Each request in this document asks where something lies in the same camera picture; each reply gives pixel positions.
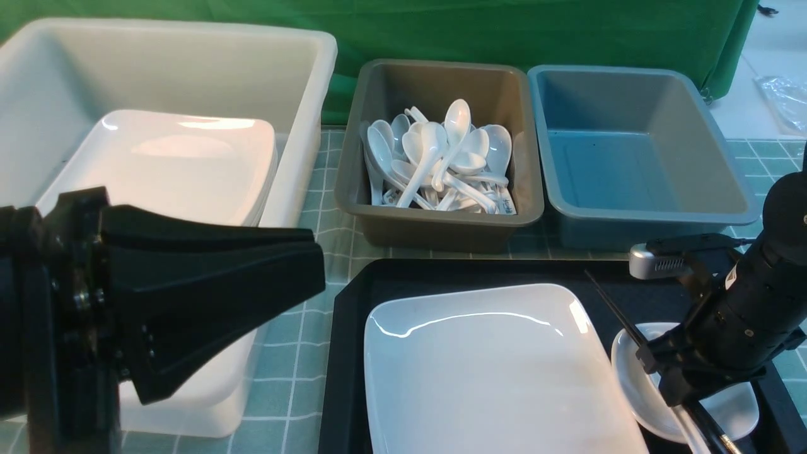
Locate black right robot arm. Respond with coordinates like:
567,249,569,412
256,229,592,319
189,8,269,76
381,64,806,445
633,172,806,406

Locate large white square plate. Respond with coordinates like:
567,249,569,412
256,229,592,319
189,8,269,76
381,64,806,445
363,282,648,453

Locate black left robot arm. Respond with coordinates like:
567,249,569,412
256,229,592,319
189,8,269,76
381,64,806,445
1,187,325,453

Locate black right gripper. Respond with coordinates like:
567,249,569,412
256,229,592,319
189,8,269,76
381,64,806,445
635,328,767,407

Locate black chopstick gold band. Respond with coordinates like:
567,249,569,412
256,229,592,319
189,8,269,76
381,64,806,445
583,269,741,453

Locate brown plastic bin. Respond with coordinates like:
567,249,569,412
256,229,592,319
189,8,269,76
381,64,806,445
334,59,545,253

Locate blue-grey plastic bin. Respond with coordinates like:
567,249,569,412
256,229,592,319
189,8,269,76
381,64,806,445
527,64,762,251

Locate stack of white square plates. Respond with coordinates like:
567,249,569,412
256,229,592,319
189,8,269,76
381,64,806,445
37,110,279,226

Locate clear plastic bag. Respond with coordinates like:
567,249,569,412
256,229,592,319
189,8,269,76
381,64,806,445
754,74,806,137

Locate pile of white soup spoons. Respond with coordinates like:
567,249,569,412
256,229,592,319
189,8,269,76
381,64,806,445
359,100,517,216

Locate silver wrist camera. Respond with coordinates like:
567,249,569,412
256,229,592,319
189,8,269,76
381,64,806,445
628,243,694,281

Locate small white square bowl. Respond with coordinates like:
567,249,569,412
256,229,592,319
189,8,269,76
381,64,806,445
611,330,759,445

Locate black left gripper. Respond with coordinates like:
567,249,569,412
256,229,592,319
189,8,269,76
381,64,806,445
44,187,325,453

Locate large white plastic tub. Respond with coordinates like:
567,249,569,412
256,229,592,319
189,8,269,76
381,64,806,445
0,18,339,438

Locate green backdrop cloth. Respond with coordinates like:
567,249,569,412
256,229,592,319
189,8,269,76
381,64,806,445
1,1,758,124

